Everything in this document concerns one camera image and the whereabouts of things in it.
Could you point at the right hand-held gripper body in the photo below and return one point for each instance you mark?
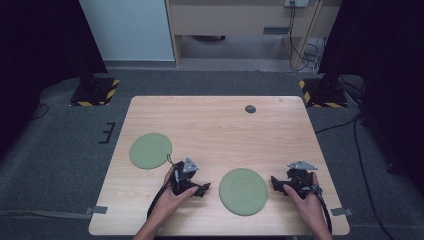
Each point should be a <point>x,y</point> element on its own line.
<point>301,181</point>

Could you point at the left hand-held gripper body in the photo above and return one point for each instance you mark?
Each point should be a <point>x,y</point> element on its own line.
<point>183,178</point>

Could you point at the green round plate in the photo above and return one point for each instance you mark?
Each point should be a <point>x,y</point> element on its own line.
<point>243,191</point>
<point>150,150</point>

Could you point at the person's left hand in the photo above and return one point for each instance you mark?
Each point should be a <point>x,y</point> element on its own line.
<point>168,203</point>

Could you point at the person's right hand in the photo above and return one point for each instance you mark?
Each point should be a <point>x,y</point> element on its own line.
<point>311,210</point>

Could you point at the grey tape piece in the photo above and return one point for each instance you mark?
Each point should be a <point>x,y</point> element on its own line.
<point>341,211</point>
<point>97,210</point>

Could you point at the grey round table grommet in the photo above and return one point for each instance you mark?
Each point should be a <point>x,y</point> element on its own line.
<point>250,109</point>

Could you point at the striped black stand base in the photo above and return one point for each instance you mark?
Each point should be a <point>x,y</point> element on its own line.
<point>325,96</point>
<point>96,93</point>

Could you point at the black curtain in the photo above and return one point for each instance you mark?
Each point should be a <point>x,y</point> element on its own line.
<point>383,66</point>
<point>40,50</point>

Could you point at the white panel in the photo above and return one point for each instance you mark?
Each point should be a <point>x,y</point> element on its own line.
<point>128,30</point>

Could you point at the grey wall socket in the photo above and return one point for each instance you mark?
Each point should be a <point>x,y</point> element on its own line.
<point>296,3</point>

